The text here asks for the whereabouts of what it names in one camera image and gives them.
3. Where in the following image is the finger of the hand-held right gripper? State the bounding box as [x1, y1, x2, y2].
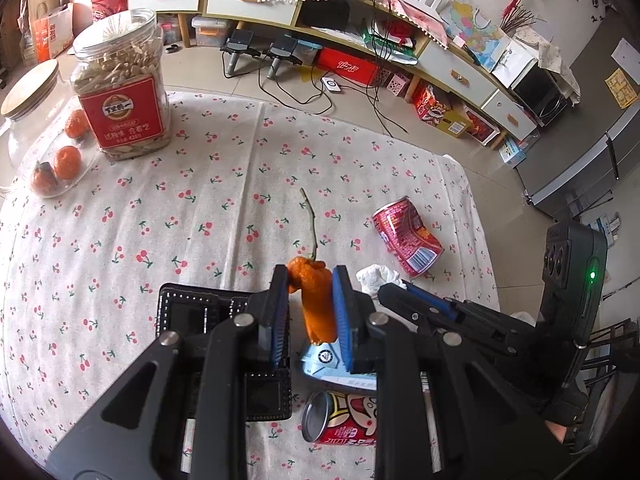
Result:
[377, 282, 451, 338]
[404, 281, 503, 348]

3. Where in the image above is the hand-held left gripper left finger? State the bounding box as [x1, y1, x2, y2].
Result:
[47, 262, 293, 480]

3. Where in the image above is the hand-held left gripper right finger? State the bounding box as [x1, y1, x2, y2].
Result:
[330, 265, 571, 480]

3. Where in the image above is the orange dried pepper with stem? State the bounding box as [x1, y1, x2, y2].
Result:
[287, 189, 337, 345]

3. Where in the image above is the white tissue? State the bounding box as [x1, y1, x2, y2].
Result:
[356, 264, 403, 297]

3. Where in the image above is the light blue milk carton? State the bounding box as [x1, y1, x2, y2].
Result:
[299, 342, 381, 391]

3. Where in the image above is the dented dark red can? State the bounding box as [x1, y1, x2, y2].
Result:
[371, 197, 445, 279]

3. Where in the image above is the black plastic tray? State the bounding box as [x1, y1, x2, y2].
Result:
[156, 284, 293, 423]

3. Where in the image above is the red milk can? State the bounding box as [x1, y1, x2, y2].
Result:
[301, 390, 378, 446]

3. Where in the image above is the black chair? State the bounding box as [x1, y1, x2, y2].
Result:
[590, 317, 640, 386]

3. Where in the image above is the blue white carton stack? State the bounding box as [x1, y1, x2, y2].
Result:
[595, 212, 623, 236]

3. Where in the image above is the cherry print tablecloth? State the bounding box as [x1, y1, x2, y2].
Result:
[0, 91, 501, 480]

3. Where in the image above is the grey refrigerator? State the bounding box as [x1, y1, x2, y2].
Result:
[515, 105, 640, 218]

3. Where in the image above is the blue and white box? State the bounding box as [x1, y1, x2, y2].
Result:
[500, 137, 528, 165]

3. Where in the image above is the red gift box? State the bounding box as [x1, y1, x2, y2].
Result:
[465, 105, 502, 147]

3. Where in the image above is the yellow printed carton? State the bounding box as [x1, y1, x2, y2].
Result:
[412, 82, 473, 139]

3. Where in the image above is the black microwave oven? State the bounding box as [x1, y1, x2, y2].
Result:
[512, 62, 573, 126]

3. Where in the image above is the yellow paper note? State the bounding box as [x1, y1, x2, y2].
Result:
[604, 67, 638, 108]

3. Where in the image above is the wooden tv cabinet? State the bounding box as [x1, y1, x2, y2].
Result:
[204, 0, 541, 143]

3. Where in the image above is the flat red box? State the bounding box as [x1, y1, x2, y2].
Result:
[316, 46, 383, 86]

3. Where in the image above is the clear plastic fruit pack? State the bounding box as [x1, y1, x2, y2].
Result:
[29, 105, 103, 199]

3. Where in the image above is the green and white plastic bag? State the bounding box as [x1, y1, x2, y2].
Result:
[362, 27, 418, 66]

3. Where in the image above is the floral cloth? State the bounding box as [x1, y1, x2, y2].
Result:
[515, 25, 581, 106]

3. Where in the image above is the white paper bag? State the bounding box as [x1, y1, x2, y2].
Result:
[492, 37, 538, 86]

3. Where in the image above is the seed jar with red label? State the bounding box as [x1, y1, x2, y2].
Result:
[70, 8, 172, 162]

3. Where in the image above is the white paper sheet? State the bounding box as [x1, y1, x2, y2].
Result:
[611, 37, 640, 68]

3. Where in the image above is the orange tangerine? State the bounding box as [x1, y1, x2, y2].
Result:
[65, 109, 91, 140]
[31, 161, 58, 196]
[53, 146, 82, 181]

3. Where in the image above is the black handheld device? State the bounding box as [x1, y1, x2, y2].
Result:
[260, 35, 306, 80]
[220, 29, 262, 78]

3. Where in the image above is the red cloth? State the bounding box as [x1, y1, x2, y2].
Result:
[372, 20, 416, 48]

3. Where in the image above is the map print paper bag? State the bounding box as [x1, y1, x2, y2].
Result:
[440, 0, 506, 68]

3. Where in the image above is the clear plastic storage box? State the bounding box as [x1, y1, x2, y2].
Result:
[191, 15, 232, 48]

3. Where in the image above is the bunch of dried twigs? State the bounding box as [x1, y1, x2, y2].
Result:
[500, 2, 546, 36]

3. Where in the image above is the black bag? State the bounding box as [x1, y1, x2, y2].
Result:
[300, 0, 351, 31]

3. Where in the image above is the glass jar with wooden lid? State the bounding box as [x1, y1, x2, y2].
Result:
[0, 58, 66, 191]

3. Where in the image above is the red plastic basket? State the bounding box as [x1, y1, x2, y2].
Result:
[90, 0, 130, 23]

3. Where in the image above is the brown cardboard box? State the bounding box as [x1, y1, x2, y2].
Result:
[27, 0, 76, 61]

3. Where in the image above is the black power cable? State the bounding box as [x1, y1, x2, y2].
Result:
[257, 0, 411, 136]

